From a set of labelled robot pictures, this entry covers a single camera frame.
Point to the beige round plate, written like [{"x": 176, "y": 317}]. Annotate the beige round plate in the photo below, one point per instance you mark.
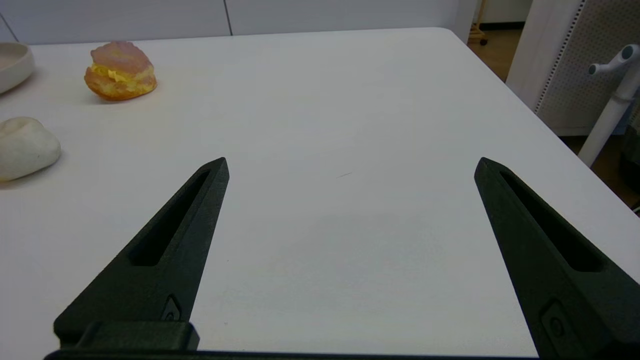
[{"x": 12, "y": 65}]

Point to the cream puff bread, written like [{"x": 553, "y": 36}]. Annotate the cream puff bread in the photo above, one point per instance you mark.
[{"x": 120, "y": 72}]

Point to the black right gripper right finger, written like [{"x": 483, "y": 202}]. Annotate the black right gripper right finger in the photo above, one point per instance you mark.
[{"x": 560, "y": 300}]

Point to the white and orange bun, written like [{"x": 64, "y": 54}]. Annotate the white and orange bun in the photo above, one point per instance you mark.
[{"x": 25, "y": 147}]

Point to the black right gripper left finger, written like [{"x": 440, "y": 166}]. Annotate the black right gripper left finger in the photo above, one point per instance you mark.
[{"x": 165, "y": 280}]

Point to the white pegboard shelf unit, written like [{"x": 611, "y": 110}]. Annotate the white pegboard shelf unit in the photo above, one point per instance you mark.
[{"x": 575, "y": 75}]

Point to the wooden cart leg with caster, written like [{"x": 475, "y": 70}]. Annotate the wooden cart leg with caster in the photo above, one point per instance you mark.
[{"x": 477, "y": 34}]

